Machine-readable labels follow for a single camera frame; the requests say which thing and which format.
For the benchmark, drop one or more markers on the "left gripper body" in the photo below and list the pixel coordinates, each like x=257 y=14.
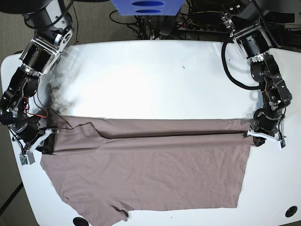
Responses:
x=269 y=125

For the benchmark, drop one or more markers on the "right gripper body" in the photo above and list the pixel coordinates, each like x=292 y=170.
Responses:
x=29 y=131

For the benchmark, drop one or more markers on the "mauve T-shirt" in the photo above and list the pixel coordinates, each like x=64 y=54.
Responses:
x=105 y=168

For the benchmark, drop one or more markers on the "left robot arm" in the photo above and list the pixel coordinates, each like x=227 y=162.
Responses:
x=254 y=37

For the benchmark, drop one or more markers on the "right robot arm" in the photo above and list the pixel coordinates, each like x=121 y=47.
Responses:
x=52 y=25

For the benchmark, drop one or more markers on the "black table grommet right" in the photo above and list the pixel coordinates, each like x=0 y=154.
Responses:
x=291 y=211

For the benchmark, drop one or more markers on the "black table grommet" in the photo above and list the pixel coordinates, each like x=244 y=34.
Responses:
x=291 y=211
x=78 y=221

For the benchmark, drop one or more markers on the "black table grommet left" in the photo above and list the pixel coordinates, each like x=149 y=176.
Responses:
x=78 y=221

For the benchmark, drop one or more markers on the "black power strip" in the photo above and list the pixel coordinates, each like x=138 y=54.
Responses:
x=189 y=26

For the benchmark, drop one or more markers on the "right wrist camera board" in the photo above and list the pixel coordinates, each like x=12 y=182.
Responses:
x=27 y=159

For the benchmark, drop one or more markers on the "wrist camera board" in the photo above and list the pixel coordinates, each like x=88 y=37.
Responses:
x=27 y=159
x=283 y=143

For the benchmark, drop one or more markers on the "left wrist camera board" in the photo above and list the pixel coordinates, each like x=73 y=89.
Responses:
x=283 y=143

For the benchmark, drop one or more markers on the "blue plastic mount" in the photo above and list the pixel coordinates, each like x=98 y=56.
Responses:
x=147 y=7

